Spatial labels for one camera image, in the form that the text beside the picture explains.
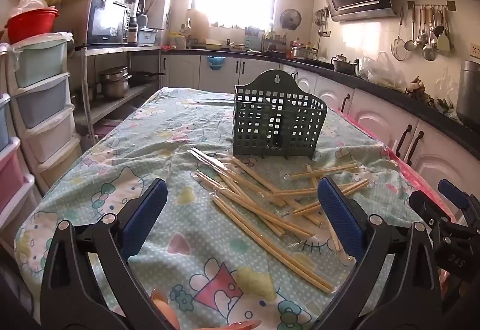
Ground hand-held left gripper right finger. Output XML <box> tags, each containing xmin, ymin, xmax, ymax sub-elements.
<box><xmin>315</xmin><ymin>176</ymin><xmax>443</xmax><ymax>330</ymax></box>

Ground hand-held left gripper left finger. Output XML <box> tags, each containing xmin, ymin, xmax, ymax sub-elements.
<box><xmin>39</xmin><ymin>179</ymin><xmax>168</xmax><ymax>330</ymax></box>

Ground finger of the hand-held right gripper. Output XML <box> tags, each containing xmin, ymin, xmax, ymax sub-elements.
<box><xmin>409</xmin><ymin>190</ymin><xmax>452</xmax><ymax>237</ymax></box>
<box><xmin>438</xmin><ymin>179</ymin><xmax>480</xmax><ymax>226</ymax></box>

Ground pile of chopsticks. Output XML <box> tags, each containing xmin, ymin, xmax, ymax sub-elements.
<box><xmin>188</xmin><ymin>147</ymin><xmax>370</xmax><ymax>295</ymax></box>

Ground green plastic utensil basket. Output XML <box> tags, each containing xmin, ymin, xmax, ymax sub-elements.
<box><xmin>233</xmin><ymin>70</ymin><xmax>328</xmax><ymax>160</ymax></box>

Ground row of hanging kitchen utensils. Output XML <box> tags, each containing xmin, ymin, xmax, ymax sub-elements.
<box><xmin>407</xmin><ymin>0</ymin><xmax>456</xmax><ymax>61</ymax></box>

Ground hanging utensils beside hood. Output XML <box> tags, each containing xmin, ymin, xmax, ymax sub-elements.
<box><xmin>314</xmin><ymin>7</ymin><xmax>331</xmax><ymax>36</ymax></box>

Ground person's left hand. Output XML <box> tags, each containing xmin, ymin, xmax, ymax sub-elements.
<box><xmin>150</xmin><ymin>289</ymin><xmax>261</xmax><ymax>330</ymax></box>

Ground cartoon printed green tablecloth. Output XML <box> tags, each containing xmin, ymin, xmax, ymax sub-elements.
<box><xmin>15</xmin><ymin>87</ymin><xmax>424</xmax><ymax>330</ymax></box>

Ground black kitchen countertop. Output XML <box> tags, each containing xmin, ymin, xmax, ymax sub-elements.
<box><xmin>161</xmin><ymin>46</ymin><xmax>480</xmax><ymax>158</ymax></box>

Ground grey rice cooker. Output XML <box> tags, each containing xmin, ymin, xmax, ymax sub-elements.
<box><xmin>457</xmin><ymin>60</ymin><xmax>480</xmax><ymax>126</ymax></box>

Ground white base cabinets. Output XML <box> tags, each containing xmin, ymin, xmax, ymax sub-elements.
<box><xmin>161</xmin><ymin>52</ymin><xmax>480</xmax><ymax>210</ymax></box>

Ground metal shelf rack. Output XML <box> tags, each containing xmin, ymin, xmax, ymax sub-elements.
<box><xmin>75</xmin><ymin>46</ymin><xmax>166</xmax><ymax>135</ymax></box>

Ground black frying pan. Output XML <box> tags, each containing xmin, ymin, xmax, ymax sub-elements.
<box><xmin>129</xmin><ymin>71</ymin><xmax>166</xmax><ymax>87</ymax></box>

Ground stainless steel stock pot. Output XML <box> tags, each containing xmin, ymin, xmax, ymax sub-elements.
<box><xmin>98</xmin><ymin>66</ymin><xmax>133</xmax><ymax>100</ymax></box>

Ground large clear plastic bag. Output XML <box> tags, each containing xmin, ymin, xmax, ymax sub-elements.
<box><xmin>358</xmin><ymin>51</ymin><xmax>407</xmax><ymax>88</ymax></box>

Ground blue pink drawer tower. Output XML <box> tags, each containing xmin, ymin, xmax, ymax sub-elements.
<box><xmin>0</xmin><ymin>45</ymin><xmax>36</xmax><ymax>237</ymax></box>

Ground pastel plastic drawer tower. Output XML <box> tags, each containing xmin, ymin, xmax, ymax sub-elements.
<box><xmin>7</xmin><ymin>32</ymin><xmax>83</xmax><ymax>195</ymax></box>

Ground steel pot on stove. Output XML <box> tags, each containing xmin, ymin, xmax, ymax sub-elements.
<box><xmin>292</xmin><ymin>46</ymin><xmax>317</xmax><ymax>60</ymax></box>

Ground blue grey plastic box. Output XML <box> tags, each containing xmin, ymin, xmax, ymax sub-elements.
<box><xmin>137</xmin><ymin>27</ymin><xmax>160</xmax><ymax>45</ymax></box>

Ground black blender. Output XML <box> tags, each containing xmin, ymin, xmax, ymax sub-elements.
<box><xmin>125</xmin><ymin>0</ymin><xmax>146</xmax><ymax>46</ymax></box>

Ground black microwave oven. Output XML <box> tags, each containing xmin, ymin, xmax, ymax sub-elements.
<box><xmin>86</xmin><ymin>0</ymin><xmax>130</xmax><ymax>47</ymax></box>

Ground mint green knife holder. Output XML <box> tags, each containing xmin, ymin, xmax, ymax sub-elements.
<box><xmin>244</xmin><ymin>26</ymin><xmax>263</xmax><ymax>52</ymax></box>

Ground red plastic basin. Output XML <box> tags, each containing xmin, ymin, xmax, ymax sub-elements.
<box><xmin>7</xmin><ymin>7</ymin><xmax>60</xmax><ymax>45</ymax></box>

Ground wire mesh strainer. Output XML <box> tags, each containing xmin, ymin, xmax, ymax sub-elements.
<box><xmin>391</xmin><ymin>9</ymin><xmax>408</xmax><ymax>61</ymax></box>

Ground dark wall fan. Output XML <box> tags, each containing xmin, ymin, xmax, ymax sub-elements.
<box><xmin>280</xmin><ymin>9</ymin><xmax>302</xmax><ymax>31</ymax></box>

